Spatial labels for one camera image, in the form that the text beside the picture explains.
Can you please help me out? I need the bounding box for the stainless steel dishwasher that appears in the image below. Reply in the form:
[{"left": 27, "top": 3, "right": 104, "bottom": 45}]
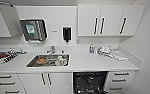
[{"left": 72, "top": 70, "right": 110, "bottom": 94}]

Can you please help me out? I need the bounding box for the small chrome sink knob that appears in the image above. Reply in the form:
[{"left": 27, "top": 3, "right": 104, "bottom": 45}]
[{"left": 60, "top": 49, "right": 65, "bottom": 55}]

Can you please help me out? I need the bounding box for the small blue-label bottle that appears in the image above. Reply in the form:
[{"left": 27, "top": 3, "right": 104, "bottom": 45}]
[{"left": 88, "top": 44, "right": 94, "bottom": 55}]

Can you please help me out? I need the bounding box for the white printed mug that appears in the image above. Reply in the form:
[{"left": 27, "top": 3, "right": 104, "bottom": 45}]
[{"left": 57, "top": 55, "right": 64, "bottom": 65}]

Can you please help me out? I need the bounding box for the chrome sink faucet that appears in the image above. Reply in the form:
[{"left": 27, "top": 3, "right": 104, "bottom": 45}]
[{"left": 46, "top": 45, "right": 56, "bottom": 55}]

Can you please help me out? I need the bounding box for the stack of white plates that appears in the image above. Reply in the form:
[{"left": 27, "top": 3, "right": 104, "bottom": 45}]
[{"left": 97, "top": 44, "right": 113, "bottom": 56}]

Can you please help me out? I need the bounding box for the bowl with orange leftovers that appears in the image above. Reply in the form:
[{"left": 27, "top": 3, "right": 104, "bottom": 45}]
[{"left": 36, "top": 57, "right": 47, "bottom": 65}]

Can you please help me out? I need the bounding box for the white folded cloth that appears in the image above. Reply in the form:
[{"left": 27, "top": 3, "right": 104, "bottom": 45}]
[{"left": 108, "top": 49, "right": 129, "bottom": 62}]

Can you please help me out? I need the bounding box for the steel paper towel dispenser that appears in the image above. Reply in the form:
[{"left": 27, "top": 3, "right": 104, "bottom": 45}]
[{"left": 19, "top": 18, "right": 49, "bottom": 43}]

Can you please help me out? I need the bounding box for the stainless steel sink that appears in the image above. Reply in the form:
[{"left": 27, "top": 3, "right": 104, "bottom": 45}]
[{"left": 26, "top": 53, "right": 71, "bottom": 69}]

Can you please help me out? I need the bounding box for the white drawer unit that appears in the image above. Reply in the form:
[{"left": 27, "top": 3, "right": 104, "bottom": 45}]
[
  {"left": 0, "top": 73, "right": 27, "bottom": 94},
  {"left": 104, "top": 69, "right": 136, "bottom": 94}
]

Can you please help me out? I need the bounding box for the grey countertop drying rack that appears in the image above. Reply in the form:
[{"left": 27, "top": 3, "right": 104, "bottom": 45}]
[{"left": 0, "top": 47, "right": 28, "bottom": 65}]

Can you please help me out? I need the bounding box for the white wall outlet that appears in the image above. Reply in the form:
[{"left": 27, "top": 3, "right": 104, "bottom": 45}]
[{"left": 74, "top": 37, "right": 80, "bottom": 44}]

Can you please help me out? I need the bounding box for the black wall soap dispenser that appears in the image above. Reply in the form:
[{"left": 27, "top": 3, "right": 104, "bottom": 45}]
[{"left": 62, "top": 26, "right": 72, "bottom": 44}]

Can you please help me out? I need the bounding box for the dark bar cabinet handle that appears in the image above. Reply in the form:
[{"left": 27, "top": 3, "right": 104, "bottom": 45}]
[
  {"left": 92, "top": 17, "right": 99, "bottom": 36},
  {"left": 119, "top": 17, "right": 128, "bottom": 36},
  {"left": 99, "top": 17, "right": 106, "bottom": 36}
]

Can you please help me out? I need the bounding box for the white three-door wall cabinet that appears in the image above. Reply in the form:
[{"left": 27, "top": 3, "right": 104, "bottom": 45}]
[{"left": 77, "top": 3, "right": 146, "bottom": 37}]

